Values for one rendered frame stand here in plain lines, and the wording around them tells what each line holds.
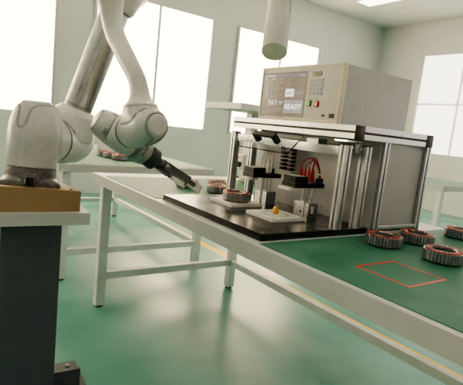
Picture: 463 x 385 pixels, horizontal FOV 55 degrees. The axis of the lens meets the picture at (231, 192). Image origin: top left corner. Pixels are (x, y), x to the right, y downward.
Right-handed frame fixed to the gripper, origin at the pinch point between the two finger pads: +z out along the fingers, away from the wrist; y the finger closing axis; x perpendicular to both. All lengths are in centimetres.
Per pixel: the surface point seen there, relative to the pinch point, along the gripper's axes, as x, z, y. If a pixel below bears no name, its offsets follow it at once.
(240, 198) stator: 6.6, 19.4, 5.3
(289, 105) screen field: 46.2, 13.6, 10.3
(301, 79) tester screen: 55, 9, 15
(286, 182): 17.6, 20.4, 23.4
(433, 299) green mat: -3, 12, 93
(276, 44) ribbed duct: 115, 48, -81
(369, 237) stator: 11, 33, 56
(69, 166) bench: -13, 0, -133
